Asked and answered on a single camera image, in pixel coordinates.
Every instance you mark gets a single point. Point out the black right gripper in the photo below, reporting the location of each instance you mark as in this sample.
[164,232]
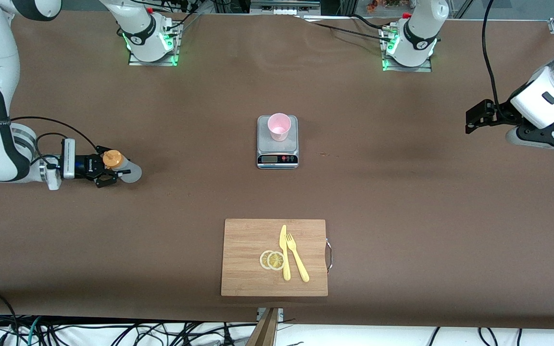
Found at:
[86,165]

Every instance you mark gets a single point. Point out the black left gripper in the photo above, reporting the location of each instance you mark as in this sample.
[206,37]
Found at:
[502,116]

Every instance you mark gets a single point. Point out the translucent sauce bottle orange cap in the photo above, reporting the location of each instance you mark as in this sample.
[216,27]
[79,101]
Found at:
[130,173]

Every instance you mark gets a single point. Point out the pink paper cup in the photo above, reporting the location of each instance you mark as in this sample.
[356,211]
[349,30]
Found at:
[279,126]

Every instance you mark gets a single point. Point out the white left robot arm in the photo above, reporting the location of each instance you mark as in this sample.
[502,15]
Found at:
[421,29]

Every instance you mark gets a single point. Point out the brown table cover sheet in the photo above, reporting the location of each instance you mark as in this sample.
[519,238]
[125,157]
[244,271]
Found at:
[161,240]

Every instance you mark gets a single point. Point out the silver digital kitchen scale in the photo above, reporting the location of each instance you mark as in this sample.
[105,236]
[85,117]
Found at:
[277,156]

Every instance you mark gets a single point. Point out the wooden cutting board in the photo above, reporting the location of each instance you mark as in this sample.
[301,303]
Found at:
[243,269]

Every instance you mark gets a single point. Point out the lemon slice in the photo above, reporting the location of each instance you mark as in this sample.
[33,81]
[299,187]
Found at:
[263,259]
[275,261]

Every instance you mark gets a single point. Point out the yellow plastic knife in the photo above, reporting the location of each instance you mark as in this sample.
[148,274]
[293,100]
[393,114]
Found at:
[285,269]

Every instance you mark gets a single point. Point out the white power strip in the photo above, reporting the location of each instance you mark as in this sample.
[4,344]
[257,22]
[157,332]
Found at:
[286,9]

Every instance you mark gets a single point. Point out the yellow plastic fork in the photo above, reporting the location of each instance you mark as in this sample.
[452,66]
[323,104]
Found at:
[301,270]

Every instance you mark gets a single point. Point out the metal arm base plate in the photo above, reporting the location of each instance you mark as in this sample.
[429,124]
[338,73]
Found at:
[135,63]
[421,69]

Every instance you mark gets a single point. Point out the metal post bracket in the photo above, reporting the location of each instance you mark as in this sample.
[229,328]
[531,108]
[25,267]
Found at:
[280,313]

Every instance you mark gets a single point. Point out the wooden post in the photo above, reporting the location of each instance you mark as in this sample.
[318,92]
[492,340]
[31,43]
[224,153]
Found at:
[265,331]

